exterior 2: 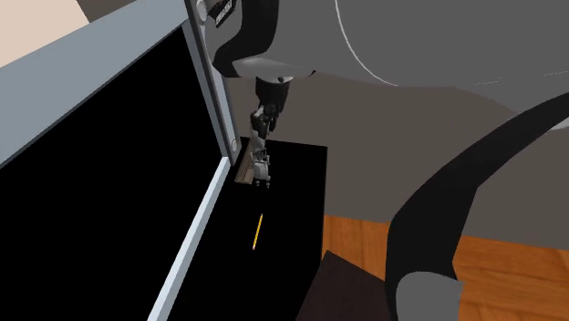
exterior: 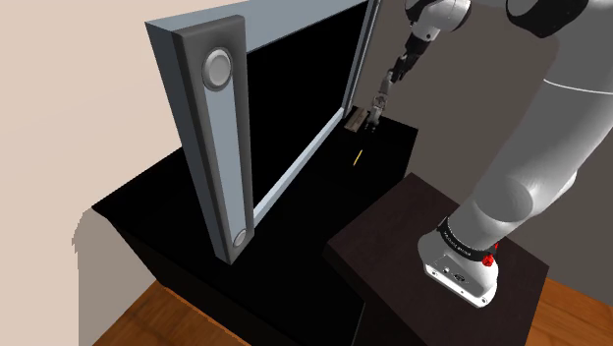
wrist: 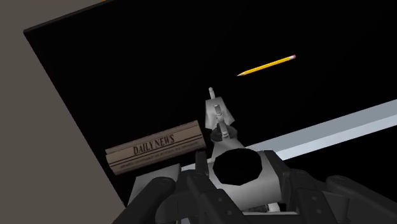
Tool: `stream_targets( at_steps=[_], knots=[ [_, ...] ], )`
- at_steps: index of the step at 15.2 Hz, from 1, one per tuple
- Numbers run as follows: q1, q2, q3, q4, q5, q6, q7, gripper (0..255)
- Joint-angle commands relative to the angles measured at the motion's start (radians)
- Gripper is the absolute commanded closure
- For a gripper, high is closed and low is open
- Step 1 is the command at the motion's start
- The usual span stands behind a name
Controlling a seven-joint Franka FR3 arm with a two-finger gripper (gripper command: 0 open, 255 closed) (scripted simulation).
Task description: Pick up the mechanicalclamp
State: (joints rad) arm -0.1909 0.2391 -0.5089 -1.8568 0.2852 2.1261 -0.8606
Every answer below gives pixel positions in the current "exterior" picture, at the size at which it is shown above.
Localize small brown box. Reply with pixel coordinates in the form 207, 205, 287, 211
343, 106, 369, 134

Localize dark brown robot stand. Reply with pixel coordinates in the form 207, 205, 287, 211
321, 172, 550, 346

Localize black television cabinet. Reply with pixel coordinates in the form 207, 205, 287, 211
90, 113, 419, 346

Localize grey slender figure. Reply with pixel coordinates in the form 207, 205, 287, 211
367, 71, 397, 132

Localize grey framed television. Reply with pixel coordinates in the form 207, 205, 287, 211
144, 0, 383, 265

